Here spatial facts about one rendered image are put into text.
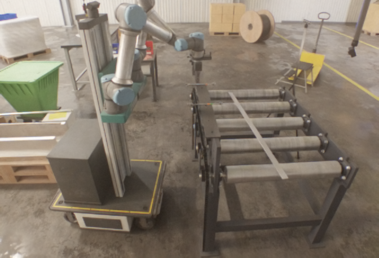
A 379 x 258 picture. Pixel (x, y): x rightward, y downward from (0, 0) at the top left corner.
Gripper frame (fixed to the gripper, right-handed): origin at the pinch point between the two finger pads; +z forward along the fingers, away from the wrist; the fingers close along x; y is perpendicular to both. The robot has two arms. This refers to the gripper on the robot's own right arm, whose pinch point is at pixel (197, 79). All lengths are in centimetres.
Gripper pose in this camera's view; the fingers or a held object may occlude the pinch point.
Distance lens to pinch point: 171.5
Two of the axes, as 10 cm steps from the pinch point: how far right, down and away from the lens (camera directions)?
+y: -10.0, 0.3, -0.4
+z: 0.0, 8.6, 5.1
